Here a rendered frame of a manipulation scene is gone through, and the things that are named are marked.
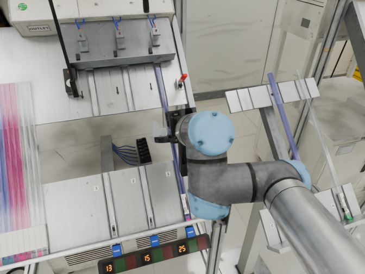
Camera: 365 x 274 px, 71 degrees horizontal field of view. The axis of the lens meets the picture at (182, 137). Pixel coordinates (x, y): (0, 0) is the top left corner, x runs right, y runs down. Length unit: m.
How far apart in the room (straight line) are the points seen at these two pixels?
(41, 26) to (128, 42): 0.26
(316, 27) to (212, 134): 1.17
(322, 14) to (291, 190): 1.16
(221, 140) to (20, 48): 0.74
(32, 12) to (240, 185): 0.77
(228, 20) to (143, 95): 1.96
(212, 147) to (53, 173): 0.91
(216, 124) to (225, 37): 2.35
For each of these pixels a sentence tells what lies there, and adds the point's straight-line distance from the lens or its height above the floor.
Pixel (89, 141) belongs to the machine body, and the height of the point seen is 0.62.
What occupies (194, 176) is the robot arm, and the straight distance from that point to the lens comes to 0.45.
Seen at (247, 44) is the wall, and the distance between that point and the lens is 2.89.
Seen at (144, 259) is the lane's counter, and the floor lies 0.66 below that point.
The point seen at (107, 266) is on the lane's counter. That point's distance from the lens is 0.85.
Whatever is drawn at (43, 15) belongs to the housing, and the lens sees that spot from 0.93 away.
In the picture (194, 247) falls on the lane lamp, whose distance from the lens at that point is 0.86.
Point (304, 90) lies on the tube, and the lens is 0.95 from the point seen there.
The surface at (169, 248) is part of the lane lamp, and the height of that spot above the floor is 0.67.
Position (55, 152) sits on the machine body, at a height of 0.62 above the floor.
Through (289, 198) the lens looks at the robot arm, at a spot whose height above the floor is 1.09.
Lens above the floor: 1.40
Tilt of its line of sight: 37 degrees down
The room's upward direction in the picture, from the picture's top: straight up
